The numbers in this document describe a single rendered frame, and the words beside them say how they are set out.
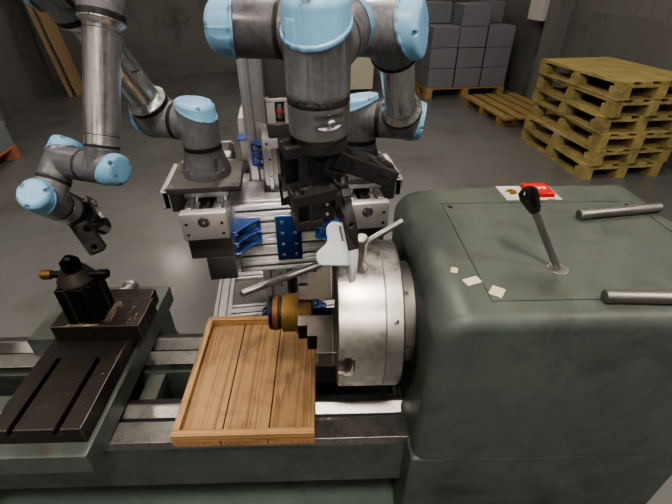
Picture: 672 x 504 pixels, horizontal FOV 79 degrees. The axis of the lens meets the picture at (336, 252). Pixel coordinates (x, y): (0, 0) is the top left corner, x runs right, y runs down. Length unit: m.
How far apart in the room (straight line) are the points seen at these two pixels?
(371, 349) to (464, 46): 6.85
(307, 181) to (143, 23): 9.38
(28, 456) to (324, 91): 0.89
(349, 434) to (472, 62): 6.95
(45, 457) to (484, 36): 7.27
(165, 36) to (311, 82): 9.35
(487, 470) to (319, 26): 0.91
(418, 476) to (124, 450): 0.64
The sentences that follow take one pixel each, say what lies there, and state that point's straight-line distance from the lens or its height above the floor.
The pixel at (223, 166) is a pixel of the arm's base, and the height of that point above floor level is 1.20.
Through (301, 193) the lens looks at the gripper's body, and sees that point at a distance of 0.54.
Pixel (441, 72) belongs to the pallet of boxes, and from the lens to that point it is 7.36.
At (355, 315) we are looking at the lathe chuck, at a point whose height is 1.18.
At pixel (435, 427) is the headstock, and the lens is 0.88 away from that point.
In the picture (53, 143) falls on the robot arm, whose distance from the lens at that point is 1.18.
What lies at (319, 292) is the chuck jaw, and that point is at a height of 1.13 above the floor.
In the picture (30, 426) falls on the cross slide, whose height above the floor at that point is 0.97.
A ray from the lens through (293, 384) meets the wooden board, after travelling 1.03.
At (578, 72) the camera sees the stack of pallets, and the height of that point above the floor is 0.90.
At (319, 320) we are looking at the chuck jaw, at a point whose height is 1.10.
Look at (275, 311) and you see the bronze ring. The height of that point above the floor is 1.11.
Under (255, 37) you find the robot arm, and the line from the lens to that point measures 0.60.
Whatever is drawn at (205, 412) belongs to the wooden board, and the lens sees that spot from 1.03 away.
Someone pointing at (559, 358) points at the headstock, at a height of 1.17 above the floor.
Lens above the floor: 1.70
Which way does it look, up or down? 34 degrees down
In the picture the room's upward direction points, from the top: straight up
